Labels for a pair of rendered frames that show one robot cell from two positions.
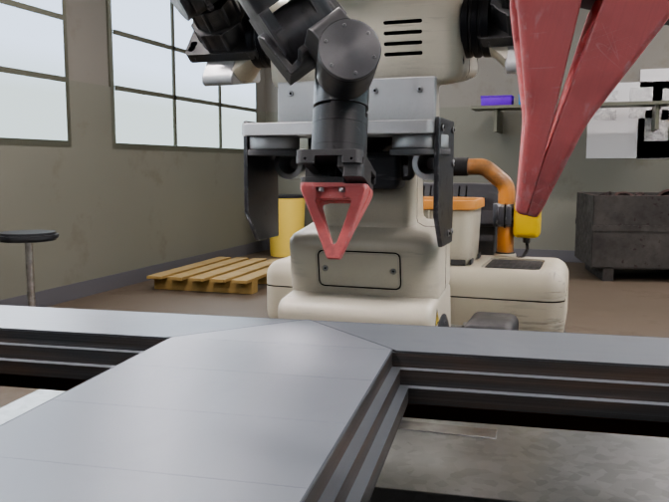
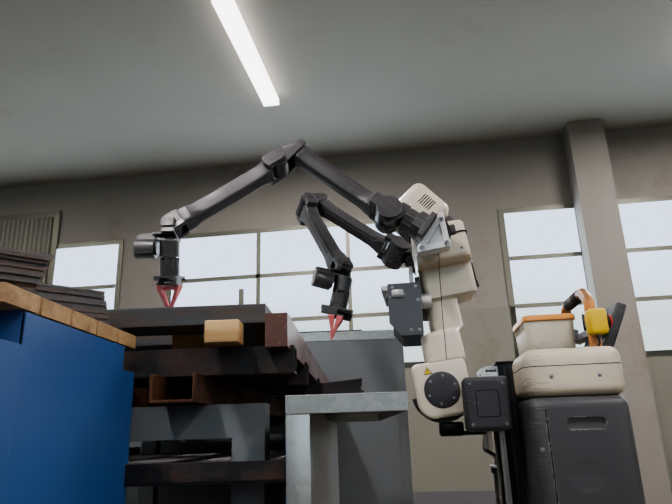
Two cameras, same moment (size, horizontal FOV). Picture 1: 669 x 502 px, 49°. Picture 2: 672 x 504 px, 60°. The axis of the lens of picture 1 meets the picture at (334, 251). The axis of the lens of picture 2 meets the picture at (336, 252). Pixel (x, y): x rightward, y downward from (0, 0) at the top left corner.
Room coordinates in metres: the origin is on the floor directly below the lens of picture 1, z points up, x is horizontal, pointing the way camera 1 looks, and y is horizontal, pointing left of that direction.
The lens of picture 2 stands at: (0.38, -1.79, 0.62)
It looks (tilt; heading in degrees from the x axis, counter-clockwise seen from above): 17 degrees up; 79
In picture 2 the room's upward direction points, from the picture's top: 2 degrees counter-clockwise
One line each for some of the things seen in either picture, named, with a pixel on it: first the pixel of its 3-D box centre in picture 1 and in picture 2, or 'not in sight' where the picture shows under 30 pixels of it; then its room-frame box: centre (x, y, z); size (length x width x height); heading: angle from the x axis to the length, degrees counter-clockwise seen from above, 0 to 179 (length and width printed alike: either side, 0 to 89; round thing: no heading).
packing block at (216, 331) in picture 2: not in sight; (224, 333); (0.39, -0.74, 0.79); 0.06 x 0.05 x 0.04; 167
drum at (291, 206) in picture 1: (286, 225); not in sight; (7.96, 0.53, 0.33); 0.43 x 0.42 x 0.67; 71
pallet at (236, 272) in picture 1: (231, 274); not in sight; (6.17, 0.89, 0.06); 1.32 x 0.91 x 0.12; 161
